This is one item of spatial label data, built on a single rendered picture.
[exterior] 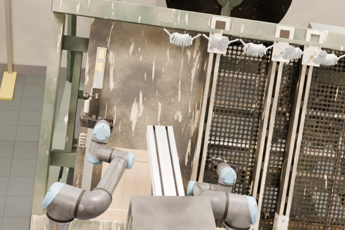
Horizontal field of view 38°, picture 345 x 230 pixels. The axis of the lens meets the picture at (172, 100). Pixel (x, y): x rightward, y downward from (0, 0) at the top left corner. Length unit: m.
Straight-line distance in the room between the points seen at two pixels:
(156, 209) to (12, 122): 3.30
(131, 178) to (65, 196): 0.87
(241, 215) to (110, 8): 1.24
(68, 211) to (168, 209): 0.60
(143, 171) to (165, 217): 1.32
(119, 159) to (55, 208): 0.41
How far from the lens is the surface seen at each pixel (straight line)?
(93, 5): 2.64
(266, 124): 2.82
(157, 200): 1.54
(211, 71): 2.75
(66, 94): 3.77
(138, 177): 2.82
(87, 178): 2.80
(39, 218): 2.88
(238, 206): 2.13
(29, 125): 4.67
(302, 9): 5.18
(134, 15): 2.64
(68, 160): 2.86
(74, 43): 2.78
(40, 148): 2.78
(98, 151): 2.33
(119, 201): 2.86
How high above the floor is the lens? 3.22
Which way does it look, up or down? 39 degrees down
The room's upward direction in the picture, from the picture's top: 13 degrees clockwise
